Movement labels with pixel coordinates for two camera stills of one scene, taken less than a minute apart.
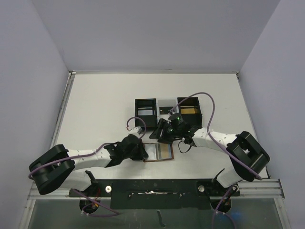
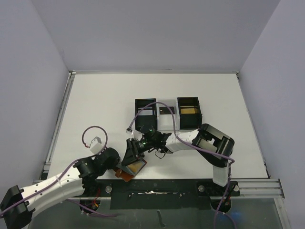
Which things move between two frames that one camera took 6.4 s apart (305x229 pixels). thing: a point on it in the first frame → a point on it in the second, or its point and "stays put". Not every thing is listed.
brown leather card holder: x=158 y=151 → x=126 y=176
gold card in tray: x=188 y=111 stays put
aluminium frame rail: x=260 y=189 stays put
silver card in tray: x=145 y=112 stays put
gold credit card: x=166 y=151 → x=135 y=168
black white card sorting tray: x=148 y=112 stays put
